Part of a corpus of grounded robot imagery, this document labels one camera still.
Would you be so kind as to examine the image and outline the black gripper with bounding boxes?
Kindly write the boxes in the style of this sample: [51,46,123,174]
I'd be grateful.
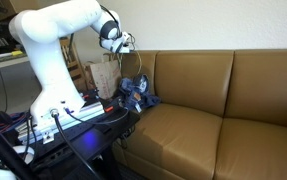
[111,31,132,55]

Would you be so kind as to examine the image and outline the thin white charger cable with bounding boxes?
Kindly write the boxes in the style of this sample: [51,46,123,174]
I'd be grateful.
[128,49,144,80]

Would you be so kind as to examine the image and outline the brown paper shopping bag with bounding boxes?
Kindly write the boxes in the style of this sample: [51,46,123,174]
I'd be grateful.
[83,51,123,101]

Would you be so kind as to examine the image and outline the wooden stand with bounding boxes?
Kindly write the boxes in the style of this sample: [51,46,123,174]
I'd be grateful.
[60,37,88,92]

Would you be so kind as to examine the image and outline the blue denim clothing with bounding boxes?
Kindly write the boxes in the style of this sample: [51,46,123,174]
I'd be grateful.
[117,73,162,114]

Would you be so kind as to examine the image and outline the red black clamp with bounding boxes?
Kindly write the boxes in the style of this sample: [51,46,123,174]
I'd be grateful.
[82,87,101,101]
[103,99,126,114]

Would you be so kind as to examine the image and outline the tan leather sofa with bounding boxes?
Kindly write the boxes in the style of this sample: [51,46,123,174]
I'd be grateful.
[111,49,287,180]

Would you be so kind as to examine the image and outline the black robot table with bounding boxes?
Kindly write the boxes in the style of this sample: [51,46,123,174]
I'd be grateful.
[0,106,141,180]

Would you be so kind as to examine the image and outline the grey counter shelf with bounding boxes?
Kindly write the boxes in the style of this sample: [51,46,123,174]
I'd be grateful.
[0,49,31,73]

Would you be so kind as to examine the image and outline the black tripod pole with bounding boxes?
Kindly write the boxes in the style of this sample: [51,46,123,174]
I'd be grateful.
[0,114,34,180]

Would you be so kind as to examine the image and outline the aluminium mounting rail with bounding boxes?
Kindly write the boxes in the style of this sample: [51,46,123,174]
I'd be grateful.
[16,100,106,145]

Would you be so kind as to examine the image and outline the thin black table cable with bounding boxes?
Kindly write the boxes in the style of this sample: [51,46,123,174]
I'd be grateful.
[66,107,131,127]

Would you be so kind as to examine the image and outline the thick black base cable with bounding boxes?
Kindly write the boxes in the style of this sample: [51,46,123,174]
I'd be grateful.
[50,109,102,180]

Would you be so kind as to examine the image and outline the thin black hanging cord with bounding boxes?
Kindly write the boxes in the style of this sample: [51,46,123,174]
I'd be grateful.
[0,9,9,114]

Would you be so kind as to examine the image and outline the red and blue wires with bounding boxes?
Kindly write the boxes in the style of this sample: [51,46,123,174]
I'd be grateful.
[0,111,29,134]

